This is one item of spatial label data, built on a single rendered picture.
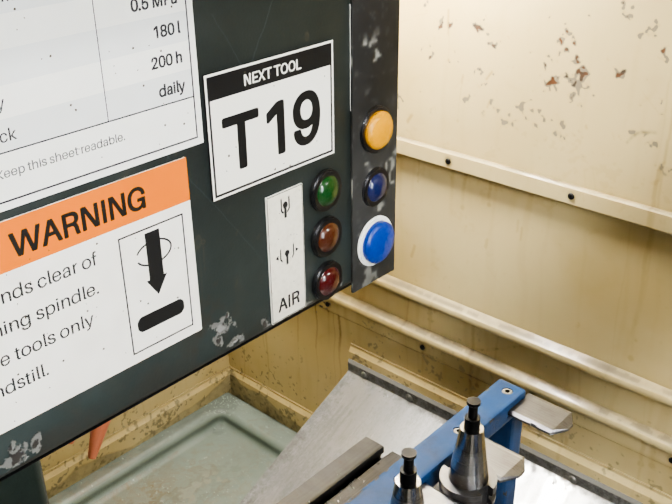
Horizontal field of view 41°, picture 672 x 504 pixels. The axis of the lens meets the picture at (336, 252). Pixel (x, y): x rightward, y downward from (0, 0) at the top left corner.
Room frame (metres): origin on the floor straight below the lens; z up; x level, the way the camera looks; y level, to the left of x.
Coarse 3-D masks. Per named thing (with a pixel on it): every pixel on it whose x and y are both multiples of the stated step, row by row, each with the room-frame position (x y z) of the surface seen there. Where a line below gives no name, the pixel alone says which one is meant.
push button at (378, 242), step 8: (376, 224) 0.54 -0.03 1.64; (384, 224) 0.54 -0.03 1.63; (368, 232) 0.54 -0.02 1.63; (376, 232) 0.54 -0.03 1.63; (384, 232) 0.54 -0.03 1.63; (392, 232) 0.55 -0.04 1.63; (368, 240) 0.53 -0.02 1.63; (376, 240) 0.53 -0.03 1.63; (384, 240) 0.54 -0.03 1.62; (392, 240) 0.55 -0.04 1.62; (368, 248) 0.53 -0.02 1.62; (376, 248) 0.53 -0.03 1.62; (384, 248) 0.54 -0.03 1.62; (368, 256) 0.53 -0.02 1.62; (376, 256) 0.54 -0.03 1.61; (384, 256) 0.54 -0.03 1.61
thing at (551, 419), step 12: (528, 396) 0.91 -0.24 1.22; (516, 408) 0.89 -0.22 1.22; (528, 408) 0.89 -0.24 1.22; (540, 408) 0.89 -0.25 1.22; (552, 408) 0.89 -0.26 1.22; (528, 420) 0.87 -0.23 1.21; (540, 420) 0.86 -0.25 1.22; (552, 420) 0.86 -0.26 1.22; (564, 420) 0.86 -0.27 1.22; (552, 432) 0.84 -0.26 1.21
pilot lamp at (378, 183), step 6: (378, 174) 0.54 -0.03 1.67; (372, 180) 0.54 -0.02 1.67; (378, 180) 0.54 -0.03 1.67; (384, 180) 0.55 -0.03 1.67; (372, 186) 0.54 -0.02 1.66; (378, 186) 0.54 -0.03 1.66; (384, 186) 0.54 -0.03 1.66; (372, 192) 0.54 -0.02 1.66; (378, 192) 0.54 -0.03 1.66; (384, 192) 0.55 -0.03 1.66; (372, 198) 0.54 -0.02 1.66; (378, 198) 0.54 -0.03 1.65
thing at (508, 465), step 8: (488, 440) 0.83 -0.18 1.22; (488, 448) 0.81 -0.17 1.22; (496, 448) 0.81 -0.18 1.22; (504, 448) 0.81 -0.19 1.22; (488, 456) 0.80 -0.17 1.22; (496, 456) 0.80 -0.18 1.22; (504, 456) 0.80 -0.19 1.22; (512, 456) 0.80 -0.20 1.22; (520, 456) 0.80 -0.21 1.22; (488, 464) 0.79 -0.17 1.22; (496, 464) 0.79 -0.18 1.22; (504, 464) 0.79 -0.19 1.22; (512, 464) 0.79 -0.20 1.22; (520, 464) 0.79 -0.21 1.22; (496, 472) 0.77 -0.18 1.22; (504, 472) 0.77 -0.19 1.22; (512, 472) 0.77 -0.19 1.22; (520, 472) 0.77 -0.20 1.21; (504, 480) 0.76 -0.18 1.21
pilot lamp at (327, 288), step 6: (330, 270) 0.51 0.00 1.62; (336, 270) 0.51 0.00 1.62; (324, 276) 0.50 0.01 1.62; (330, 276) 0.50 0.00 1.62; (336, 276) 0.51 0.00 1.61; (324, 282) 0.50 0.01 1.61; (330, 282) 0.50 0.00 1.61; (336, 282) 0.51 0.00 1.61; (324, 288) 0.50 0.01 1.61; (330, 288) 0.50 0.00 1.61; (324, 294) 0.50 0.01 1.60
